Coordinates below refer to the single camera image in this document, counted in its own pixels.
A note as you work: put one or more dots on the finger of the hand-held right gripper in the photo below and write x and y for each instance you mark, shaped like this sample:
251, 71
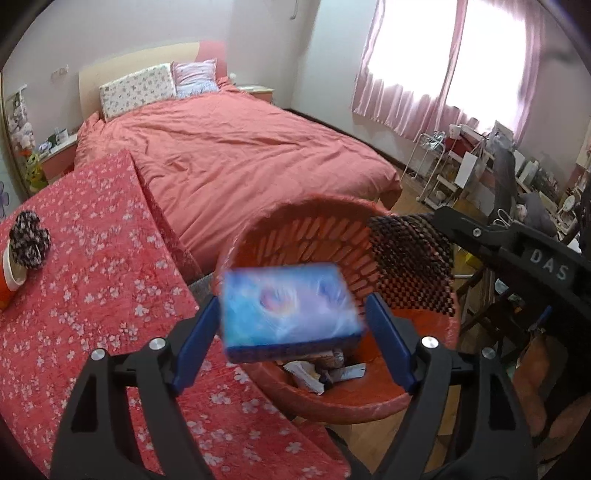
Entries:
461, 224
485, 258

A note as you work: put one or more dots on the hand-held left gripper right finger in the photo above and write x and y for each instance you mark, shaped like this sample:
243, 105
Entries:
392, 341

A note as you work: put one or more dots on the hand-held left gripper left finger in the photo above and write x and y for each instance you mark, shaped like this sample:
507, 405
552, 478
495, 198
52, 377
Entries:
194, 341

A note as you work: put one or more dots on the blue box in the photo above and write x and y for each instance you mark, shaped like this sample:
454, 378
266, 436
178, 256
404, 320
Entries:
286, 309

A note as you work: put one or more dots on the orange plastic basket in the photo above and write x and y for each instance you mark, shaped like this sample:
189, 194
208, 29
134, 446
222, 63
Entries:
300, 235

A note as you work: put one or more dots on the white trolley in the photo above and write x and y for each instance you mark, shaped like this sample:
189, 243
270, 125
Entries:
445, 184

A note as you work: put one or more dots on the black office chair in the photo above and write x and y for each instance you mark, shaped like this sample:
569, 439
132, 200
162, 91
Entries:
505, 184

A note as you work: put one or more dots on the cluttered desk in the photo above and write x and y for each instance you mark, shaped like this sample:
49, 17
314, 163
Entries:
540, 177

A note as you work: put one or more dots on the crumpled white wrapper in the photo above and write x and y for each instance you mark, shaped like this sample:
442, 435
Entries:
304, 374

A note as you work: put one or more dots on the red floral table cover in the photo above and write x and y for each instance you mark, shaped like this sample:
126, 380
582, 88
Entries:
92, 300

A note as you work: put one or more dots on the pink curtain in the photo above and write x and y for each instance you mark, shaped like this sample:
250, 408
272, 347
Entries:
415, 69

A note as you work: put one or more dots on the bed with salmon duvet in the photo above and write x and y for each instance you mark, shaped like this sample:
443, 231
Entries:
231, 161

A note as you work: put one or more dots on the orange white tube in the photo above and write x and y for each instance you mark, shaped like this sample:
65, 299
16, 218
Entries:
11, 281

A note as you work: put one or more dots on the black floral cloth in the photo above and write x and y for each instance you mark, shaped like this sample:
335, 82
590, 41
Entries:
30, 240

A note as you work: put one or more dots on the pink nightstand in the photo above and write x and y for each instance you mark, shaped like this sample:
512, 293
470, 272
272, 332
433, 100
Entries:
258, 94
57, 164

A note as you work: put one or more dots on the green plush toy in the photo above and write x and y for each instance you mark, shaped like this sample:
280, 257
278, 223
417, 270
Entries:
36, 170

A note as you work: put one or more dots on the white floral pillow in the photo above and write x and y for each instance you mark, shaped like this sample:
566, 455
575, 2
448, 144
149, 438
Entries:
136, 92

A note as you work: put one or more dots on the wardrobe with floral doors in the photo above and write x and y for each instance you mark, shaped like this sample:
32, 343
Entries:
9, 161

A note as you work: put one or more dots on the pink striped pillow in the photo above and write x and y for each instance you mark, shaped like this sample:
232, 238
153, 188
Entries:
196, 78

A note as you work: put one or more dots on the white plush toy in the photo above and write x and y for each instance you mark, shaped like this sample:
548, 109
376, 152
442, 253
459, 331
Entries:
21, 134

